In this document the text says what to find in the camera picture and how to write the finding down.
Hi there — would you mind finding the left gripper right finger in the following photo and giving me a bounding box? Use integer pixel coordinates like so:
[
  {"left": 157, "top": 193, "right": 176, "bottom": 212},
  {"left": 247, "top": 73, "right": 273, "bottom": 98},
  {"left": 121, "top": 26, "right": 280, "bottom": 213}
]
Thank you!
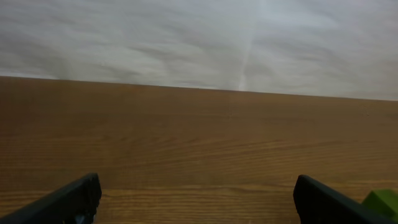
[{"left": 292, "top": 174, "right": 396, "bottom": 224}]

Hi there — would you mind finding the green cube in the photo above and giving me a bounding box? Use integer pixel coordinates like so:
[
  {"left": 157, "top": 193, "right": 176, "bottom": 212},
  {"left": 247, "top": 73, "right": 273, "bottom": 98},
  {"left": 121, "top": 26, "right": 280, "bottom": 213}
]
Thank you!
[{"left": 361, "top": 189, "right": 398, "bottom": 220}]

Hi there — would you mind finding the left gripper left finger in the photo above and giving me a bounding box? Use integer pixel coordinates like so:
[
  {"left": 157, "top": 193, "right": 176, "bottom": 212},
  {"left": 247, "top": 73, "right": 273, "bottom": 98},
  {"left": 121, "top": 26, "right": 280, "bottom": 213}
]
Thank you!
[{"left": 0, "top": 172, "right": 103, "bottom": 224}]

